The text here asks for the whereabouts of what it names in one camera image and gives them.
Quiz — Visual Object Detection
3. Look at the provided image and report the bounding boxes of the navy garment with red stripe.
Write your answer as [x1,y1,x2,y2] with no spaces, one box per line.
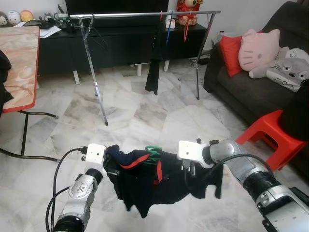
[104,144,224,219]

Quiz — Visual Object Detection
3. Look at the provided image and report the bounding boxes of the green plastic hanger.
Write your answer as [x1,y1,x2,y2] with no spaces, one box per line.
[144,145,163,165]

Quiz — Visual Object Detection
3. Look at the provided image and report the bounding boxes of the blue plastic hanger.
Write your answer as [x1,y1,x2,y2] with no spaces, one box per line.
[166,11,173,46]

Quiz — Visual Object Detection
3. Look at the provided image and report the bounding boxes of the red plastic stool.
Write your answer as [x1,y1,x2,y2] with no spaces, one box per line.
[235,109,308,173]

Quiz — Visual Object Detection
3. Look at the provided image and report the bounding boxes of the dark grey fabric sofa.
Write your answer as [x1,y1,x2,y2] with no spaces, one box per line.
[203,0,309,180]

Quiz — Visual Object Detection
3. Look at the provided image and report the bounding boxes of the black hanging trousers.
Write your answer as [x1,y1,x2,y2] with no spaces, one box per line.
[145,19,163,95]

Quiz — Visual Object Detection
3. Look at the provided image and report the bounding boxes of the black round bucket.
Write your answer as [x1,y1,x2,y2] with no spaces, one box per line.
[280,79,309,141]

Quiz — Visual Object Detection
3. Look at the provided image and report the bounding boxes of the black TV console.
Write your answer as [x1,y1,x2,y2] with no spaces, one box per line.
[38,22,209,85]

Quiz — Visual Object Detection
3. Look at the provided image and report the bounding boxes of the red square cushion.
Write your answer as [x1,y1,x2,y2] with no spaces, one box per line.
[219,35,245,78]

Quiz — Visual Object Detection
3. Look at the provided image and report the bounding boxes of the marble-look folding table red edge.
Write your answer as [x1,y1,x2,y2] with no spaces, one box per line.
[0,26,59,161]

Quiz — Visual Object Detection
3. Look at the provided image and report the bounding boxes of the grey wide-eyed Totoro plush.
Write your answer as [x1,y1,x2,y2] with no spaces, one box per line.
[248,57,309,92]

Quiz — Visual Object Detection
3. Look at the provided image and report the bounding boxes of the black jacket with red cuffs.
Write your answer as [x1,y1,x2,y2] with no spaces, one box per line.
[0,48,14,117]

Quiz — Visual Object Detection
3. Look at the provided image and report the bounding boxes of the pink cat face cushion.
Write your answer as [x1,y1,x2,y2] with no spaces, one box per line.
[238,29,281,73]

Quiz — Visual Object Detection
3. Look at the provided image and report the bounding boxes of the white papers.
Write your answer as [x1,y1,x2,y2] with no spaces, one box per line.
[39,27,63,39]

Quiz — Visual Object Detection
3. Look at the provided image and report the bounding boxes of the grey closed-eyed Totoro plush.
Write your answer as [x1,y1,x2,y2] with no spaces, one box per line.
[277,46,309,61]

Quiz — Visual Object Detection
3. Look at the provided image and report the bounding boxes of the red fortune figurine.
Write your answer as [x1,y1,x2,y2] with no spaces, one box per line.
[175,0,203,26]

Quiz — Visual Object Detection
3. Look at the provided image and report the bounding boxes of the silver metal clothes rack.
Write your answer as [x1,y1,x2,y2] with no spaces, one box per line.
[69,10,222,126]

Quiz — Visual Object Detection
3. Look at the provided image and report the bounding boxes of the black electronics pile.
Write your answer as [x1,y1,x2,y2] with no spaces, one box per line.
[23,12,74,30]

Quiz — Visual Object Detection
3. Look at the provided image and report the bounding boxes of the black television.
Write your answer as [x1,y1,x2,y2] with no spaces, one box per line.
[65,0,169,15]

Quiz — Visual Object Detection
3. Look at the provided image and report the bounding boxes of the orange round plush toy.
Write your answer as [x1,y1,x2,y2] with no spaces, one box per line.
[20,10,35,23]

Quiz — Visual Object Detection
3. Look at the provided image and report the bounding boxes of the white round plush toy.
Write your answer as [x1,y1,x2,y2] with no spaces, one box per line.
[7,11,22,26]

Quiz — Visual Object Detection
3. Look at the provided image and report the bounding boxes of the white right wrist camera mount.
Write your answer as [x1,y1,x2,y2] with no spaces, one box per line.
[177,140,213,170]

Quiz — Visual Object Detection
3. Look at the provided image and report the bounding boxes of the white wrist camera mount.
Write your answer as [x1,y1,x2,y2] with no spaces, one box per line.
[84,144,107,168]
[177,140,213,170]

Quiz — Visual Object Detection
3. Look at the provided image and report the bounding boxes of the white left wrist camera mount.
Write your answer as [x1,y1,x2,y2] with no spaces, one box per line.
[84,144,107,168]

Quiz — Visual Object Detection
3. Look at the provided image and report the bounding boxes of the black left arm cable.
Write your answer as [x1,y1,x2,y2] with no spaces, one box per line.
[46,146,88,232]

